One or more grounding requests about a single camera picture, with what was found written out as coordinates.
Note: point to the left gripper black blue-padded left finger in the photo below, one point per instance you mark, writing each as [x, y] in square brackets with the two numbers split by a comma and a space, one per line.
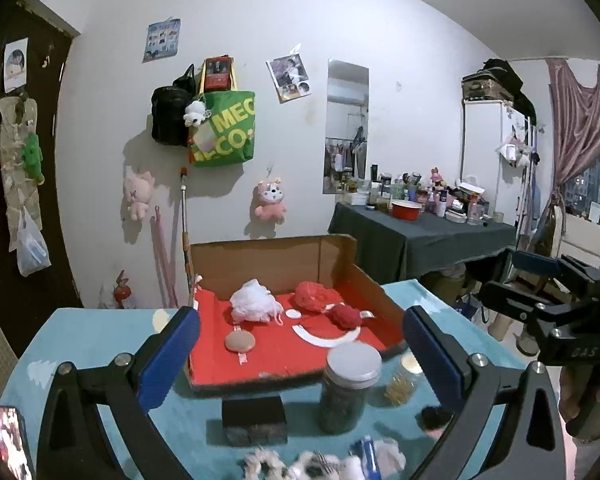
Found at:
[73, 442]

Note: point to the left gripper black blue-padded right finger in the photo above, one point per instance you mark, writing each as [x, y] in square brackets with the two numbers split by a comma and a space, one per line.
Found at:
[528, 443]

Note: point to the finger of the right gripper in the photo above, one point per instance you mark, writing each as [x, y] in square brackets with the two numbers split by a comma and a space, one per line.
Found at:
[513, 303]
[565, 269]

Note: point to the black scrunchie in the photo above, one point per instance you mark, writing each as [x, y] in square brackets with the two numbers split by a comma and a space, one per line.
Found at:
[434, 418]

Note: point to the white cloth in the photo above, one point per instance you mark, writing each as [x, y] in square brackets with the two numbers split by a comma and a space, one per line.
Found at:
[391, 461]

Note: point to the red knitted ball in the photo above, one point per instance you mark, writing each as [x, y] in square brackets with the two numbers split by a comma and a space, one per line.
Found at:
[345, 317]

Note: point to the round tan powder puff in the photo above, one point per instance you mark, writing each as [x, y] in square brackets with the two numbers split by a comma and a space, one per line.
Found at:
[239, 341]

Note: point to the white fluffy plush toy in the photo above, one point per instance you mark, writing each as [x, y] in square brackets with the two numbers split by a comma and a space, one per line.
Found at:
[316, 466]

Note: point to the cream crochet scrunchie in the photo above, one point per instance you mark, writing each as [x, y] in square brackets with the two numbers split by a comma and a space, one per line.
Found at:
[263, 463]

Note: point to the person's right hand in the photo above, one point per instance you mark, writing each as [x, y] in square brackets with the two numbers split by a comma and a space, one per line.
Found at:
[569, 402]

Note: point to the smartphone with pink case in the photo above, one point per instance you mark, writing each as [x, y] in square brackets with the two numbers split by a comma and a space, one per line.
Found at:
[13, 445]

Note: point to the small jar yellow capsules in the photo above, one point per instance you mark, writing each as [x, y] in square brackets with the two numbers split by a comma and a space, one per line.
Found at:
[404, 379]

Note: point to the dark cloth covered table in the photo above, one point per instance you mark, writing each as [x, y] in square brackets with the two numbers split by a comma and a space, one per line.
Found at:
[390, 250]

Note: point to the white wardrobe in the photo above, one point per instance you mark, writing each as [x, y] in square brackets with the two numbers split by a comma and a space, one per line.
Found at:
[488, 125]

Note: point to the pink curtain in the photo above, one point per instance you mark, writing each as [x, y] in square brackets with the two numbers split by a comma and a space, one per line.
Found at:
[576, 117]

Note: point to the dark glass jar silver lid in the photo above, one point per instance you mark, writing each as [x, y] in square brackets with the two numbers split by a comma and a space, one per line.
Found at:
[351, 370]

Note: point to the colourful square tin box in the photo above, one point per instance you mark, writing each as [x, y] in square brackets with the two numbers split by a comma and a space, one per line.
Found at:
[254, 421]

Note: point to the suitcase on wardrobe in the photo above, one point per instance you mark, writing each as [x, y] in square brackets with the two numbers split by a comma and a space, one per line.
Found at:
[481, 87]

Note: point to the white plastic bag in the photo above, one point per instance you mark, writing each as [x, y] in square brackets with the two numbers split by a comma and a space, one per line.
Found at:
[32, 252]

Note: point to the red mesh bath pouf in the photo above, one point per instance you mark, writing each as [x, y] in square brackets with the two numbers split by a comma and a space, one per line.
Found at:
[314, 297]

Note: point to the white mesh bath pouf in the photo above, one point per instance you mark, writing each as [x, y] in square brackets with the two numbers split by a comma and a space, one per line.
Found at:
[254, 303]

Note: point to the red-lined cardboard box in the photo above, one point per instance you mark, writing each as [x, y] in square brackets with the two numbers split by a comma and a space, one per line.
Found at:
[288, 349]

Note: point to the pink pig plush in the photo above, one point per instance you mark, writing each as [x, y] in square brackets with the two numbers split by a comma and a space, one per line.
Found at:
[138, 192]

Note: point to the pink fox plush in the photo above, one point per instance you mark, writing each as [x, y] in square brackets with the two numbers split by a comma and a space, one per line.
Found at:
[270, 201]

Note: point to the green plush on door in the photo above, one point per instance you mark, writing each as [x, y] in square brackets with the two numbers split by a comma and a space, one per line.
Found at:
[32, 158]

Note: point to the photo collage poster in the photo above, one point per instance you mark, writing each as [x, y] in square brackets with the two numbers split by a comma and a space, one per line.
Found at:
[289, 76]

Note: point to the green tote bag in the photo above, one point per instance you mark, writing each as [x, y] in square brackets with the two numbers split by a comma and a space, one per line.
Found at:
[227, 136]

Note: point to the white panda plush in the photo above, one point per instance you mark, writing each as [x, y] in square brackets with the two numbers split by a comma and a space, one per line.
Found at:
[196, 114]

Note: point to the portrait photo on door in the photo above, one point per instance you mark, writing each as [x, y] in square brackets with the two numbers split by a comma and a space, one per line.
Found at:
[15, 65]

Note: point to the wall mirror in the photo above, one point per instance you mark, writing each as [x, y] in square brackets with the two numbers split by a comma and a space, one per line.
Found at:
[346, 131]

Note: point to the mop handle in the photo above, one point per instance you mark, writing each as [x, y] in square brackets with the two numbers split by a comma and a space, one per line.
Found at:
[185, 239]

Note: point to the black backpack on wall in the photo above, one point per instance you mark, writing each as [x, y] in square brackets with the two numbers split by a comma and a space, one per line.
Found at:
[168, 106]

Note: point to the blue wall calendar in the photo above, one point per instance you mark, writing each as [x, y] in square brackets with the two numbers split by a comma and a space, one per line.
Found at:
[162, 40]

